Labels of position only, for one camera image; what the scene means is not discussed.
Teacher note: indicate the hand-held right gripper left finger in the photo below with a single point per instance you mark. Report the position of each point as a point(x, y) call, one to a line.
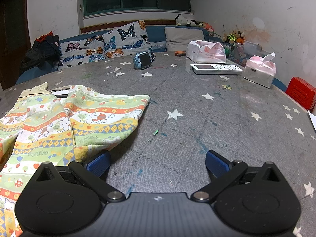
point(98, 164)

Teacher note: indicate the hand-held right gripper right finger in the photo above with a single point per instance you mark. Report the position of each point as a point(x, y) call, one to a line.
point(217, 164)

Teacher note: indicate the colourful patterned children's garment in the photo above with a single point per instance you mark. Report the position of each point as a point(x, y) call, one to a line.
point(47, 128)

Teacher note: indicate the pile of dark clothes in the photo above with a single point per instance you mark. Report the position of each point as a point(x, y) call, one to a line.
point(40, 49)

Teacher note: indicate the small green scrap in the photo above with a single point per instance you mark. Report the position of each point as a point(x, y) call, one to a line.
point(155, 132)

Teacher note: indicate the white remote control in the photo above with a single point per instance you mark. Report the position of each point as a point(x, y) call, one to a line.
point(214, 69)

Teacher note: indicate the pink tissue pack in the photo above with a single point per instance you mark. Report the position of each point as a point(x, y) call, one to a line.
point(259, 71)

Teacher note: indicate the white paper sheet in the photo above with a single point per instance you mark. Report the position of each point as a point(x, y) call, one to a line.
point(313, 121)

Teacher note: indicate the red plastic stool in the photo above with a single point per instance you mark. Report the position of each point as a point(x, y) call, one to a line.
point(302, 91)

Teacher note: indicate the blue children's smartwatch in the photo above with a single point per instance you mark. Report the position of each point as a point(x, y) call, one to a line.
point(142, 60)

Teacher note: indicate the white plastic bag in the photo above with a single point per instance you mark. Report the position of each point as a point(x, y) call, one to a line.
point(206, 51)

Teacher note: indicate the small orange toy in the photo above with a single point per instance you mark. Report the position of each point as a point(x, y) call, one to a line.
point(180, 53)

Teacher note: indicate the clear plastic box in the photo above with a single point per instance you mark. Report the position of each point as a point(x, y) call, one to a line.
point(249, 49)

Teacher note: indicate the butterfly print cushion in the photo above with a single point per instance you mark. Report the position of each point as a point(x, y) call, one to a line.
point(98, 44)

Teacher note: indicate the pile of small plush toys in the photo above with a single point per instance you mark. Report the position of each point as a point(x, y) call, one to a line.
point(234, 37)

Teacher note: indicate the grey pillow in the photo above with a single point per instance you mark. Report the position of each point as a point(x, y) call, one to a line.
point(184, 38)

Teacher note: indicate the pink and green plush toy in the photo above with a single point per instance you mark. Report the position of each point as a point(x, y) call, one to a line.
point(206, 27)

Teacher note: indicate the white and black plush dog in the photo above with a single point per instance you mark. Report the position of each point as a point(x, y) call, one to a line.
point(185, 21)

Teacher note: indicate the dark wooden door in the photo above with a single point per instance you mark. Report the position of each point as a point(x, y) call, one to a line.
point(12, 34)

